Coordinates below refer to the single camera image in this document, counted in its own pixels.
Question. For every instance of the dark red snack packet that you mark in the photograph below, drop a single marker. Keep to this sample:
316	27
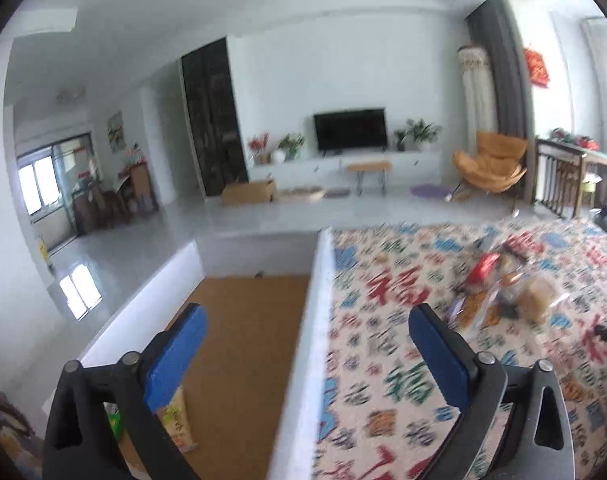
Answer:
523	246

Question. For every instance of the white covered standing unit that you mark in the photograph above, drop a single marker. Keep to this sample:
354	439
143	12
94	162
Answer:
476	100

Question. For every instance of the brown wooden cabinet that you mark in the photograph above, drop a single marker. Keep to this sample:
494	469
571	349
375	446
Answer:
141	185

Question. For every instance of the cardboard box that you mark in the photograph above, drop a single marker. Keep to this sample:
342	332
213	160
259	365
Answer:
248	192

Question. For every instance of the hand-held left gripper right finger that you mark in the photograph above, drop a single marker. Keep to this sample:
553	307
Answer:
441	355

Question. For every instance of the small green potted plant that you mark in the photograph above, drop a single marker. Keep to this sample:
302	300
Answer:
400	139

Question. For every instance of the dark patterned cloth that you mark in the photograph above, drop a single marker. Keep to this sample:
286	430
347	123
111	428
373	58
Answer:
5	435

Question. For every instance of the green snack packet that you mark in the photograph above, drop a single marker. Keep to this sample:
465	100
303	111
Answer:
114	422

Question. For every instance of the clear bread packet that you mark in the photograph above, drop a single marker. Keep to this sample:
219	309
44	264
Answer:
538	294

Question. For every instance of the long clear snack packet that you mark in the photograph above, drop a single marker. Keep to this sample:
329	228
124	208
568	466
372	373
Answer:
476	310

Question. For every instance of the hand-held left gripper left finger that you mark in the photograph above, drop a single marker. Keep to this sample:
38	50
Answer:
176	355

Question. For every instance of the yellow snack packet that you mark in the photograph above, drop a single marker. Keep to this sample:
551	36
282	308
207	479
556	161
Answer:
178	425

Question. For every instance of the green plant in white vase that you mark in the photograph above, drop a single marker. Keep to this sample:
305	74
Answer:
291	145

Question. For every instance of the grey flat mat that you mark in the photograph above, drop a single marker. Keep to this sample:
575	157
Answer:
336	191

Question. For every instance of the purple round mat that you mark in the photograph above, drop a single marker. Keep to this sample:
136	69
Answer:
430	190

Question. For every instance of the small wooden bench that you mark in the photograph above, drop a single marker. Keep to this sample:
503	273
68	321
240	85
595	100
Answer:
368	166

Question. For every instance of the black television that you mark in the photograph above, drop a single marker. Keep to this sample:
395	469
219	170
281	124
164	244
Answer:
351	129

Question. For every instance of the tall black cabinet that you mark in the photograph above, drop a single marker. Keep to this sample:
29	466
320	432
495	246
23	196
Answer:
213	120

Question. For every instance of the red flowers in vase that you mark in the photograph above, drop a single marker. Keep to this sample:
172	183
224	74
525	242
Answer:
259	147

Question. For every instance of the white television cabinet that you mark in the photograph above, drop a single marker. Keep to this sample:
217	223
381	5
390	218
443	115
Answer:
303	167

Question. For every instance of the wooden desk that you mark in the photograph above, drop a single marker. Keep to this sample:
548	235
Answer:
606	160

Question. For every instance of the large green potted plant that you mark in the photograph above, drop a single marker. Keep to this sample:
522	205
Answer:
423	132

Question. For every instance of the printed blanket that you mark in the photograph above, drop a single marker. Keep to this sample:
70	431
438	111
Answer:
383	360

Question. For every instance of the red window decoration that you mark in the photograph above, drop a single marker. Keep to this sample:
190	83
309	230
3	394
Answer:
537	67

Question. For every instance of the white sheer curtain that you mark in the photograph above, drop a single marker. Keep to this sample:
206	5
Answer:
599	80

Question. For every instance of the wooden oval tray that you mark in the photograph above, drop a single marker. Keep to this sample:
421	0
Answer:
303	194

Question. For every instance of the glass sliding door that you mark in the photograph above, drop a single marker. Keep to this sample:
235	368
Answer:
53	185

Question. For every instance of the wall picture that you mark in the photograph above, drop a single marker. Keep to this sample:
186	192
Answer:
115	132

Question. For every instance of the green stool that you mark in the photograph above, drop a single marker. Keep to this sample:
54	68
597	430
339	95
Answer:
589	190

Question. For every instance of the grey curtain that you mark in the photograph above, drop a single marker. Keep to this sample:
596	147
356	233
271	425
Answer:
503	70

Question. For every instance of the orange lounge chair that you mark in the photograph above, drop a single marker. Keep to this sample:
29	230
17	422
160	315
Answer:
488	162

